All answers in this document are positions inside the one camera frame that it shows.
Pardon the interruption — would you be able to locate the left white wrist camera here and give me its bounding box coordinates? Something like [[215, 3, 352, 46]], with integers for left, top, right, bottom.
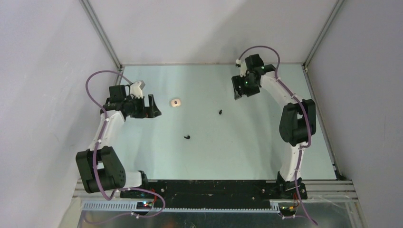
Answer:
[[129, 80, 145, 99]]

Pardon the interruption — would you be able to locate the aluminium frame rail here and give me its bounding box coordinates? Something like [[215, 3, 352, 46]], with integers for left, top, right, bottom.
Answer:
[[71, 179, 360, 215]]

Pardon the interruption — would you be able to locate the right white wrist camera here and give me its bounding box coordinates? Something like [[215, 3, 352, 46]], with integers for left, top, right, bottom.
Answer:
[[235, 59, 247, 77]]

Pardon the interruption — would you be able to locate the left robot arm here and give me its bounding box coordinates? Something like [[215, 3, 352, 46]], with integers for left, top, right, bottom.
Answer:
[[76, 81, 162, 193]]

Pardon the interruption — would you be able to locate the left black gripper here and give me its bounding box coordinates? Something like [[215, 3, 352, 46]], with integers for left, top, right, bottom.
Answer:
[[125, 94, 161, 119]]

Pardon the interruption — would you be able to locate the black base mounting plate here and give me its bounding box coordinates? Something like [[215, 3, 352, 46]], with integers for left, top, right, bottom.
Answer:
[[120, 180, 307, 209]]

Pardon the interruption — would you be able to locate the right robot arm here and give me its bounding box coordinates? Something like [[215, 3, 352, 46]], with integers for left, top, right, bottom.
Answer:
[[231, 54, 316, 199]]

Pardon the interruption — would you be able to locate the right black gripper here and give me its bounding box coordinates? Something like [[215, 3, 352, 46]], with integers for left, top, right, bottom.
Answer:
[[232, 73, 261, 100]]

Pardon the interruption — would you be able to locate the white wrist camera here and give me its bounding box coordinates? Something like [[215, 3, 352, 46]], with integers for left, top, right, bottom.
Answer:
[[235, 59, 247, 77], [129, 80, 145, 99]]

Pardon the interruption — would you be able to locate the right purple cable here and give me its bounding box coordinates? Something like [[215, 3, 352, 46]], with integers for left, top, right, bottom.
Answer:
[[238, 46, 318, 227]]

